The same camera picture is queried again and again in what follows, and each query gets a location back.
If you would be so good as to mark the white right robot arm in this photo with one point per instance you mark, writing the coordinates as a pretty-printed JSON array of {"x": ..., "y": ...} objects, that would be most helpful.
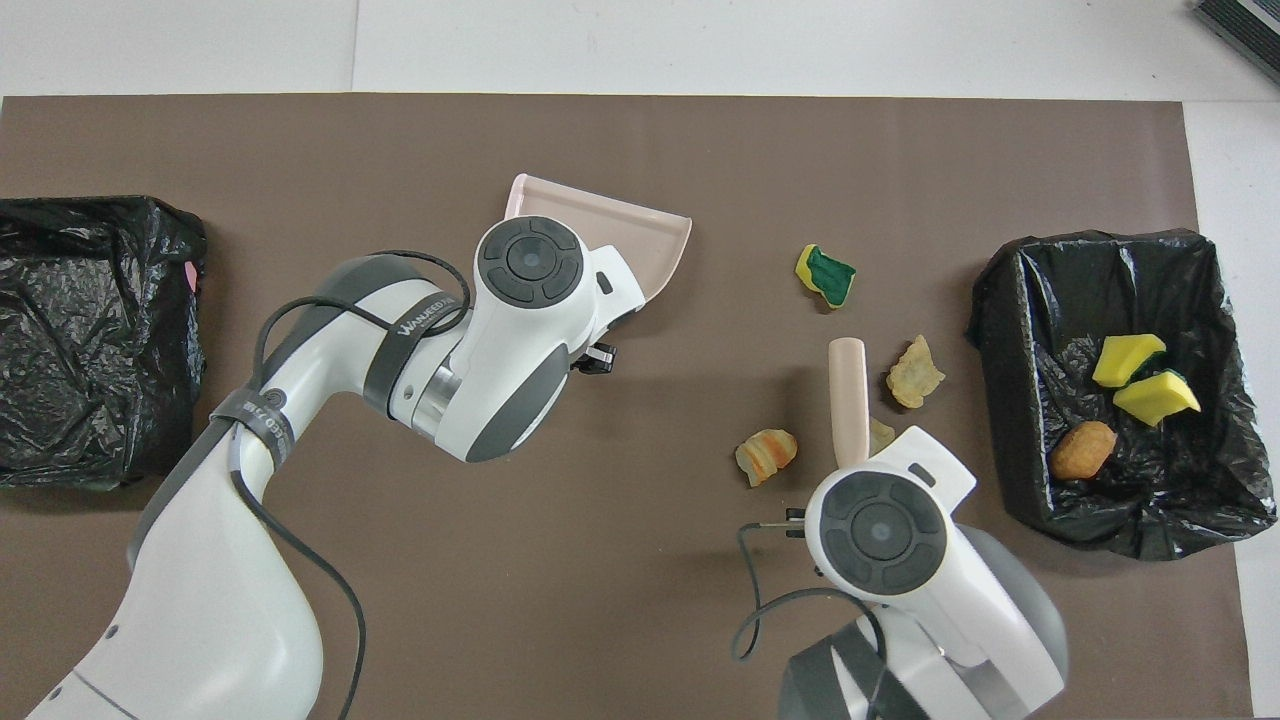
[{"x": 880, "y": 530}]

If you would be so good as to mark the notched yellow sponge piece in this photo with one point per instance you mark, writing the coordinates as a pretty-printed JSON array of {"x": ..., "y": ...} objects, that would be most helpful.
[{"x": 1125, "y": 362}]

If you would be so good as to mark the beige hand brush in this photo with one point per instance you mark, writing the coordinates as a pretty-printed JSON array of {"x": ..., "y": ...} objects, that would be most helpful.
[{"x": 848, "y": 400}]

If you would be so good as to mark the open bin with black bag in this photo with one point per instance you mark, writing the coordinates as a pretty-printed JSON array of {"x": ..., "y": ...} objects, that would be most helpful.
[{"x": 1060, "y": 300}]

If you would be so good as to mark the dark ribbed panel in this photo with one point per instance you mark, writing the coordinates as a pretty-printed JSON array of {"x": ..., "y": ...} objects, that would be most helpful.
[{"x": 1245, "y": 22}]

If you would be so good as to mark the green and yellow sponge piece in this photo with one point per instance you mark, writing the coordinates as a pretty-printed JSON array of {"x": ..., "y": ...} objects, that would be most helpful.
[{"x": 828, "y": 275}]

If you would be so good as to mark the box wrapped in black bag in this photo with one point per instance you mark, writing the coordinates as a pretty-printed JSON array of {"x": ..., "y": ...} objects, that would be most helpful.
[{"x": 90, "y": 340}]

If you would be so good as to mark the orange striped bread piece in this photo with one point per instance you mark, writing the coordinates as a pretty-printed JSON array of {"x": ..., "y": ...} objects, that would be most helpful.
[{"x": 767, "y": 455}]

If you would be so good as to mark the beige plastic dustpan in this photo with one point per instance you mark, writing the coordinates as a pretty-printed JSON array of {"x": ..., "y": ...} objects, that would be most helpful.
[{"x": 640, "y": 240}]

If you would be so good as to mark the pale yellow bread chunk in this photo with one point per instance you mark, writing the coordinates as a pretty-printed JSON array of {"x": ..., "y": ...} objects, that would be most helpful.
[
  {"x": 882, "y": 435},
  {"x": 914, "y": 374}
]

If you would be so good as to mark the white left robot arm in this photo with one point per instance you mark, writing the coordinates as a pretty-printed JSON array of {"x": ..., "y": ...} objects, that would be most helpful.
[{"x": 200, "y": 600}]

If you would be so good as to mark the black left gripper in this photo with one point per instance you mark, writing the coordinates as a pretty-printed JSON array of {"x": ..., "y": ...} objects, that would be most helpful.
[{"x": 598, "y": 358}]

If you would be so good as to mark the curved yellow sponge piece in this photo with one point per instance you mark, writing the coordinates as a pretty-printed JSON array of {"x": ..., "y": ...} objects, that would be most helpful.
[{"x": 1155, "y": 398}]

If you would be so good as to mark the brown paper table mat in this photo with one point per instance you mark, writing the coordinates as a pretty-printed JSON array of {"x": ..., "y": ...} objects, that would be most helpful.
[{"x": 640, "y": 600}]

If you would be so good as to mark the brown bread roll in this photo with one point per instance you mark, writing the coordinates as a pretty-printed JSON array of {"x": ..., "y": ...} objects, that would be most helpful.
[{"x": 1082, "y": 450}]

